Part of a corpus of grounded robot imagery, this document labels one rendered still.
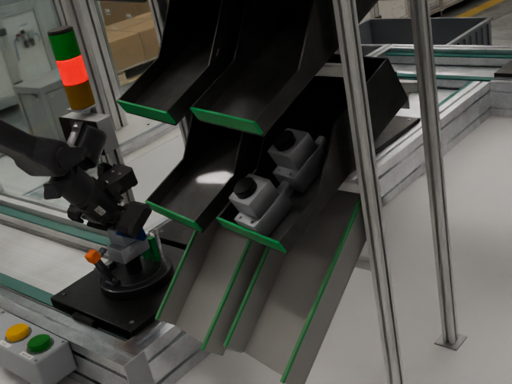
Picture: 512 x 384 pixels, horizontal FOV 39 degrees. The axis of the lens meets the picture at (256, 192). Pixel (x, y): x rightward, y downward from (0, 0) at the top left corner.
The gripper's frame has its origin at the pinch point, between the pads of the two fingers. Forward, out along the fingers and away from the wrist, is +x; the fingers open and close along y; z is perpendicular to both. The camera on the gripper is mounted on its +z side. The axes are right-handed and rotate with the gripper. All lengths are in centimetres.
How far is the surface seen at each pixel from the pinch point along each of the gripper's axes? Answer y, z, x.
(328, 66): -49, 18, -25
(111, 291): -1.3, -11.2, 3.8
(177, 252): -0.3, 2.6, 14.4
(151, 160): 68, 40, 50
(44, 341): 0.0, -24.3, -2.3
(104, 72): 105, 66, 42
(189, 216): -28.6, -0.6, -14.0
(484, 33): 32, 171, 137
